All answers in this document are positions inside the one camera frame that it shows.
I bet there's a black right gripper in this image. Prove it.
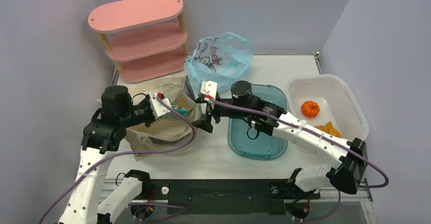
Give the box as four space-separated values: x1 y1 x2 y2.
191 94 250 132

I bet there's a beige canvas tote bag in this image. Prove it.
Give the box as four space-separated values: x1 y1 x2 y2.
125 76 202 151

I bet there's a light blue plastic grocery bag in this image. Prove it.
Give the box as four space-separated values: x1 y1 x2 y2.
184 32 254 93

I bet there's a small orange pumpkin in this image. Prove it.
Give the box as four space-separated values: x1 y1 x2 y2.
300 101 320 118

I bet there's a yellow-orange bumpy food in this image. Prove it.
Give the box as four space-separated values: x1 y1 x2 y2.
315 121 342 138

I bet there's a green candy packet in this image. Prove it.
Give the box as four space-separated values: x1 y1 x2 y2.
166 105 193 120

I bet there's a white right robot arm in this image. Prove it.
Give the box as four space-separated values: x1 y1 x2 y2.
193 81 368 198

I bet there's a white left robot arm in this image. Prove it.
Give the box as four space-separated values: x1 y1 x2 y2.
58 85 156 223

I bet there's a teal transparent plastic tub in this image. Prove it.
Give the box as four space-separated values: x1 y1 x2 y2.
228 83 288 160

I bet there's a pink three-tier shelf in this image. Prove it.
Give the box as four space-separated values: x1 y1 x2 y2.
88 0 190 83

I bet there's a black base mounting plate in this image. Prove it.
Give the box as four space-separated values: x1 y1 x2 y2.
135 179 308 215

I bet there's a white plastic basket tub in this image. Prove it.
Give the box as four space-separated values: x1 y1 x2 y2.
285 74 369 141

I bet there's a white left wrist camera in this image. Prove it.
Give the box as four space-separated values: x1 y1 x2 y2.
149 92 173 119

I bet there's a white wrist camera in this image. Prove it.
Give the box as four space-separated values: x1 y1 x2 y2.
195 81 218 109
149 92 173 119

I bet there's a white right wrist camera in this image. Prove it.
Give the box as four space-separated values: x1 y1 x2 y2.
195 81 218 109

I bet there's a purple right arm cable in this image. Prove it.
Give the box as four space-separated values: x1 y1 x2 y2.
204 96 390 222

